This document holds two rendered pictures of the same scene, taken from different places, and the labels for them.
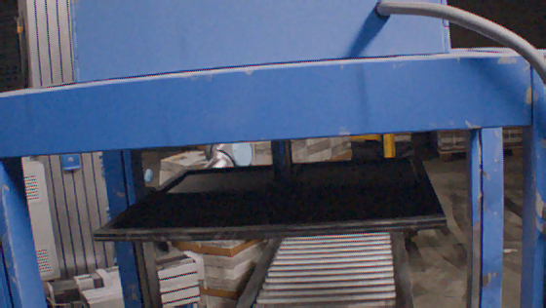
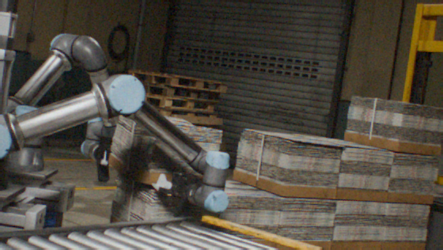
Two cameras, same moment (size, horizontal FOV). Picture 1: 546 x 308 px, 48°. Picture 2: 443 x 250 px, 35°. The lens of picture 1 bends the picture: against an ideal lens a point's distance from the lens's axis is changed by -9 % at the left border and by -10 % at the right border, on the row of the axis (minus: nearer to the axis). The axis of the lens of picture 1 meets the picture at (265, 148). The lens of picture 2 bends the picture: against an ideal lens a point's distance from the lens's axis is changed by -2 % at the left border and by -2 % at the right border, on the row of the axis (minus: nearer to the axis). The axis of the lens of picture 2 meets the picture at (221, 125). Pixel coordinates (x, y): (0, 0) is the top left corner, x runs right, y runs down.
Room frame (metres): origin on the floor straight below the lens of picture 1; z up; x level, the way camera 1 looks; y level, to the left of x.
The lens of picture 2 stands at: (0.92, -1.14, 1.23)
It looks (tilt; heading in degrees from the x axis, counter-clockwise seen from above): 3 degrees down; 27
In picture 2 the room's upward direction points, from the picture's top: 8 degrees clockwise
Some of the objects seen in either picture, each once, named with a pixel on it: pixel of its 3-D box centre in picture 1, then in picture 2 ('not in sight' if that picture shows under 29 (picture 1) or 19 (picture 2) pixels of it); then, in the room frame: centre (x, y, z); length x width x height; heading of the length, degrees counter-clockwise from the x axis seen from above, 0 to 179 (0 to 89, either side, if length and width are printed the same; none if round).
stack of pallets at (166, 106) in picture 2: not in sight; (168, 122); (9.27, 3.99, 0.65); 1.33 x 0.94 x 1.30; 175
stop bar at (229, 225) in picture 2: not in sight; (259, 234); (2.87, -0.31, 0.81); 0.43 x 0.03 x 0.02; 81
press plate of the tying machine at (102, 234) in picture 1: (285, 196); not in sight; (1.22, -0.03, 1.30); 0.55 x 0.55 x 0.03; 81
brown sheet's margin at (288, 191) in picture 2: not in sight; (283, 183); (3.77, -0.01, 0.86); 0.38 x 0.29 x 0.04; 59
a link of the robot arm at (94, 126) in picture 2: not in sight; (98, 128); (3.44, 0.77, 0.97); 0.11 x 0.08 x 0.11; 82
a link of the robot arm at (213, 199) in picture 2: not in sight; (211, 198); (2.95, -0.09, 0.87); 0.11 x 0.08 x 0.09; 61
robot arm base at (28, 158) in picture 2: not in sight; (25, 154); (2.95, 0.73, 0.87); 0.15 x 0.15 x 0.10
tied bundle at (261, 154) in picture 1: (267, 160); (286, 164); (3.77, -0.01, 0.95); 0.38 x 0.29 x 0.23; 59
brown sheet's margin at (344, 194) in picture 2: not in sight; (336, 187); (4.03, -0.17, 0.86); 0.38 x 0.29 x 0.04; 57
